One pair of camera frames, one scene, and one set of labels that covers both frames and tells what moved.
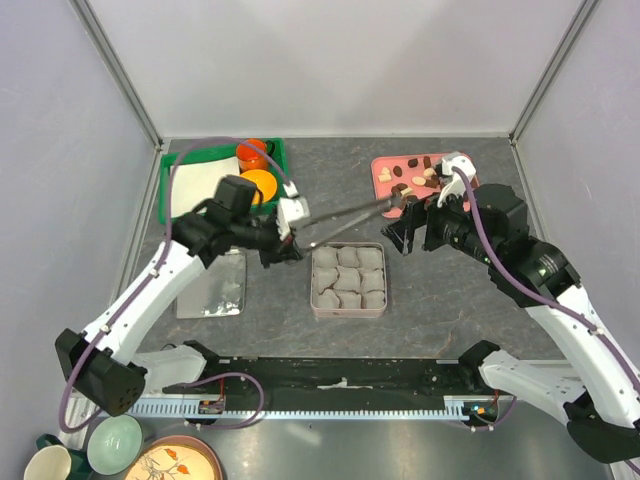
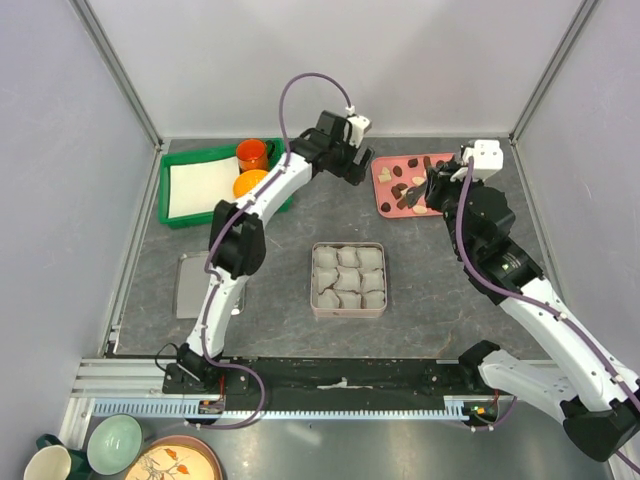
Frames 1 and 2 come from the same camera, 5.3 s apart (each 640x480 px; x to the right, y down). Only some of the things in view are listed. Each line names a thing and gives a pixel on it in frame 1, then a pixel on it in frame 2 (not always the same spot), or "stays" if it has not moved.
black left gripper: (281, 250) -> (352, 173)
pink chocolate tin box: (348, 280) stays
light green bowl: (114, 444) stays
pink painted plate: (175, 457) stays
